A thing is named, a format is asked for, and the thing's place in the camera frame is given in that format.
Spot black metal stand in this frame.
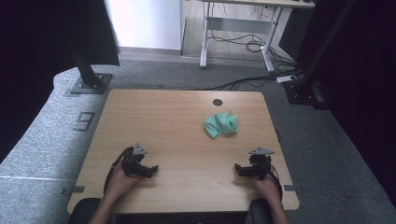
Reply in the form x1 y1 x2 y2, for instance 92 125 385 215
283 0 359 110
66 36 114 95

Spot long black floor cable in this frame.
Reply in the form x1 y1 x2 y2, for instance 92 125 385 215
204 70 304 91

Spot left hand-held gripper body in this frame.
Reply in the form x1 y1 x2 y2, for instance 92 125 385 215
120 143 149 179

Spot black chair armrest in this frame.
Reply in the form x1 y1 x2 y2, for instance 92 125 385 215
67 197 103 224
249 199 275 224

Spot tangled black cables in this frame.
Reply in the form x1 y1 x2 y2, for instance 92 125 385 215
207 31 297 68

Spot green cloth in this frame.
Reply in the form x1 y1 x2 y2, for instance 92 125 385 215
204 110 240 140

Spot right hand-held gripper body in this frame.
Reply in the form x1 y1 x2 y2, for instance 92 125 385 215
247 147 276 181

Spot person's left hand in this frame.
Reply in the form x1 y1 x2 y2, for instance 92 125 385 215
106 163 141 201

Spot right hand-held gripper cable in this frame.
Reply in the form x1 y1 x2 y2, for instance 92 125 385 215
263 161 284 201

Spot black curtain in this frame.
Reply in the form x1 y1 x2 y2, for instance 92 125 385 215
295 0 396 207
0 0 120 164

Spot person's right hand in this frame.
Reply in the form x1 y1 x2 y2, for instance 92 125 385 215
250 176 281 203

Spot white power strip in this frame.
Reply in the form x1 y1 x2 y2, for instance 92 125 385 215
276 75 298 84

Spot white metal frame desk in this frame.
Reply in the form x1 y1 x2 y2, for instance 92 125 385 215
199 0 316 74

